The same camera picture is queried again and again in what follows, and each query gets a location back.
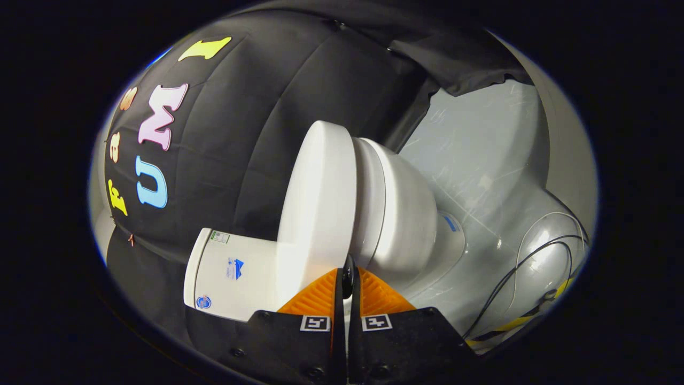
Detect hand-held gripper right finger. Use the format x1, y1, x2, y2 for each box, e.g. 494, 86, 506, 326
348, 266, 479, 385

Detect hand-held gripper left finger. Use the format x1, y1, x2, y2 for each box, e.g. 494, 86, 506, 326
227, 267, 347, 385

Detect white toilet lid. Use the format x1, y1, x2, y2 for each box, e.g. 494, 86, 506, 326
276, 120, 357, 316

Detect white toilet bowl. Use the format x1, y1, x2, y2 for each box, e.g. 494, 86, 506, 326
350, 137, 467, 300

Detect black backdrop cloth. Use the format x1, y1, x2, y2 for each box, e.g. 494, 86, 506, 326
104, 0, 535, 364

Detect yellow black striped strap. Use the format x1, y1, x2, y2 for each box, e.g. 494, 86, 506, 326
466, 277, 577, 345

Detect thin floor cables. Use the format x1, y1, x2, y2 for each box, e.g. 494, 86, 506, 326
465, 211, 591, 343

